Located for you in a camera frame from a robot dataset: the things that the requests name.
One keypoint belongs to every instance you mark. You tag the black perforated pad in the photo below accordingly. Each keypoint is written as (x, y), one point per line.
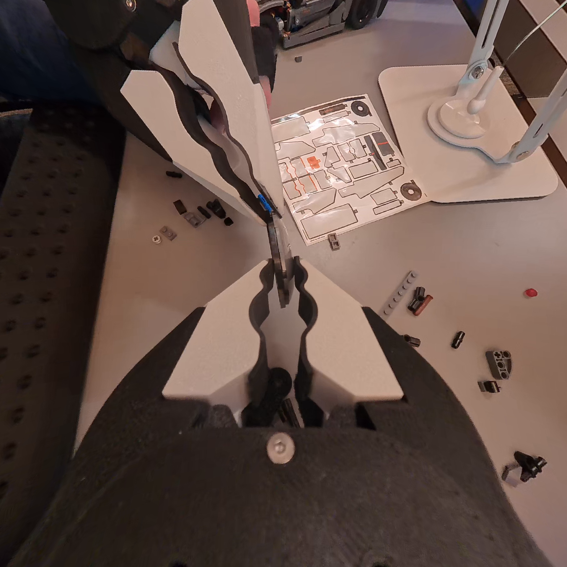
(44, 265)

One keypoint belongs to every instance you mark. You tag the person's left forearm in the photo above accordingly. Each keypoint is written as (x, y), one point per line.
(31, 44)

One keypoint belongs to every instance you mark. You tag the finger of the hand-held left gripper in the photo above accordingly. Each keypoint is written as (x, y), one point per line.
(221, 53)
(164, 115)

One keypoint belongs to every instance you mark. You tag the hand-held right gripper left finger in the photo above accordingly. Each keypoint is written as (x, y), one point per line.
(212, 354)

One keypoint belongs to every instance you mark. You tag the blue lego pin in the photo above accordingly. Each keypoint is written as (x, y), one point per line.
(263, 201)

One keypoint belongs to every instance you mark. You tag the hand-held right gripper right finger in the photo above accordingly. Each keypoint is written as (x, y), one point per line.
(350, 354)

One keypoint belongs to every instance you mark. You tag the dark grey thick lego liftarm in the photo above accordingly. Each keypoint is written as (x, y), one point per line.
(498, 364)

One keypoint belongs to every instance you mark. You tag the black angled lego connector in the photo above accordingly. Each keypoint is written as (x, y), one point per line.
(412, 340)

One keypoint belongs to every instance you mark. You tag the small grey two-stud plate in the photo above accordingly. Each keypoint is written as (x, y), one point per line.
(169, 233)

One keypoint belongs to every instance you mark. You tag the white book stand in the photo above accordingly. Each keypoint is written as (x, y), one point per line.
(487, 177)

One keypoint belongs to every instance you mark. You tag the black connector with grey band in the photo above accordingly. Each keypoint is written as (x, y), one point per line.
(527, 465)

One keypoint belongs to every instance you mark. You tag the long light grey lego plate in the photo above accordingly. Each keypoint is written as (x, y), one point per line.
(401, 292)

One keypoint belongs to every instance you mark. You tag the grey lego vehicle model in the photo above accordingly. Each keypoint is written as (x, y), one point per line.
(319, 22)

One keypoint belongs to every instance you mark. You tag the lego sticker sheet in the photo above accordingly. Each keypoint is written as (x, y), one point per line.
(328, 217)

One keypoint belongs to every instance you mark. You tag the black connector with brown axle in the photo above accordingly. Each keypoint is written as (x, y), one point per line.
(418, 301)

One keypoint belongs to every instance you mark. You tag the black and grey lego clip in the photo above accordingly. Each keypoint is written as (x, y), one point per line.
(489, 386)

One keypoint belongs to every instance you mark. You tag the black lego dish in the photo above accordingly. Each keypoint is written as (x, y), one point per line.
(280, 383)

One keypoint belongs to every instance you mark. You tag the grey lego clip piece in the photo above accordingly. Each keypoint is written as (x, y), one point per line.
(194, 220)

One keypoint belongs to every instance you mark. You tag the small grey lego bracket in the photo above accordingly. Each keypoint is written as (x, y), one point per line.
(335, 242)

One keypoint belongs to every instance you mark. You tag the person's left hand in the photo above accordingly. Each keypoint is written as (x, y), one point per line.
(253, 13)

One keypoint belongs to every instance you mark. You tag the black plate lego assembly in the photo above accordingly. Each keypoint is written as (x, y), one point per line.
(281, 265)

